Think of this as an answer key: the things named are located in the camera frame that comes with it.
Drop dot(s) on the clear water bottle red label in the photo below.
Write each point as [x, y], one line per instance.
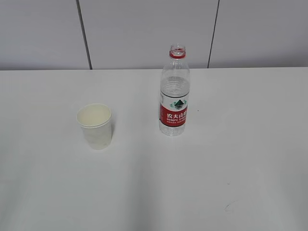
[174, 92]

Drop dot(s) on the white paper cup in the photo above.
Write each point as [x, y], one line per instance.
[96, 125]

